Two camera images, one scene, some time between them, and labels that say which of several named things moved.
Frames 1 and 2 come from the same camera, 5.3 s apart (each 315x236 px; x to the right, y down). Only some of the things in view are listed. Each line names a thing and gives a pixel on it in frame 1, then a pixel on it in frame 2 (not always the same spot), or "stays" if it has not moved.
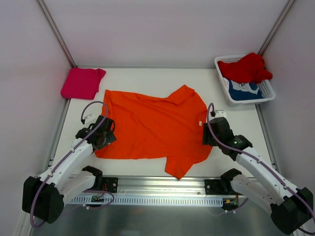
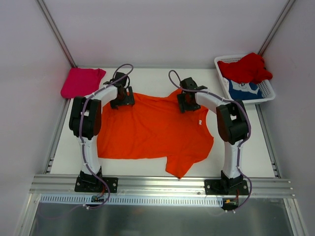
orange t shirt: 168,127 stays
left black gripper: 108,137 → 123,101
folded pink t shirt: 82,83 stays
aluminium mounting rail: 155,185 stays
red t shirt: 250,68 stays
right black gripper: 206,134 → 187,105
